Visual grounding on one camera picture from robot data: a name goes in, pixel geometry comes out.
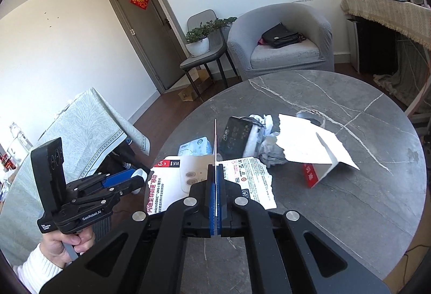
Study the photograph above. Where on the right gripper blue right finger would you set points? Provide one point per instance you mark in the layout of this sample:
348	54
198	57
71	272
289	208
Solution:
229	221

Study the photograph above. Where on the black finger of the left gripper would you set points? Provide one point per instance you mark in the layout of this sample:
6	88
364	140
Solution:
130	185

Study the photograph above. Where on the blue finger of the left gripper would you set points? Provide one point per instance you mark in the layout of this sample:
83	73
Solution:
123	176

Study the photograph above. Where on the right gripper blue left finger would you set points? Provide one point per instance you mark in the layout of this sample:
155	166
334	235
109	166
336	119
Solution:
203	223

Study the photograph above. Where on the white tissue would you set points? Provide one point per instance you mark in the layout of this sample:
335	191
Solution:
269	153

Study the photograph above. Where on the white sleeve forearm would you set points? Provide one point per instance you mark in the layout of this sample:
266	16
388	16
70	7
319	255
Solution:
36	271

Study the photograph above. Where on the person's left hand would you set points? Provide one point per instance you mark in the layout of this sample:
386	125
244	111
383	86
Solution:
53	244

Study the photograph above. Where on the blue white wipes packet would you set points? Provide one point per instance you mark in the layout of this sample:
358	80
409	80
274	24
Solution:
197	147

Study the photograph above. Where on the black printed box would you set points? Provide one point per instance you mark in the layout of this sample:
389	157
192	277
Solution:
241	138

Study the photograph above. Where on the patterned green tablecloth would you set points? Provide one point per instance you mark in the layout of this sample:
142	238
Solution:
77	142

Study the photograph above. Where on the flat cardboard box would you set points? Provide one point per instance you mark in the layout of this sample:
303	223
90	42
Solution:
200	81

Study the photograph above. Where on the white folded cardboard piece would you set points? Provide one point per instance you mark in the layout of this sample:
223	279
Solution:
317	149

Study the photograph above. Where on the cardboard tape roll core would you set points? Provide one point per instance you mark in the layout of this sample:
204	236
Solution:
312	116

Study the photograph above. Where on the grey door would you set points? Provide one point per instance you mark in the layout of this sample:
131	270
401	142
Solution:
156	38

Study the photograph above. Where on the grey dining chair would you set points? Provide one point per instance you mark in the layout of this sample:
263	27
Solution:
218	47

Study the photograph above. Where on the potted green bonsai plant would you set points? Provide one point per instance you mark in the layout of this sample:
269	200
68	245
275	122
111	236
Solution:
199	29

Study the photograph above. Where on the grey armchair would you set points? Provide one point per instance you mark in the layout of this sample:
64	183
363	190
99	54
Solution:
252	59

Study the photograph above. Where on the black bag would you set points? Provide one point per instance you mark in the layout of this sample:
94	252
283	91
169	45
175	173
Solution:
279	36

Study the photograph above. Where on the beige fringed desk cloth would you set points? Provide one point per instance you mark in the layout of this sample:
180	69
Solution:
413	21

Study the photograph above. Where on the black camera module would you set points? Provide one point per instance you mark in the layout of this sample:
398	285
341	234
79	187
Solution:
49	176

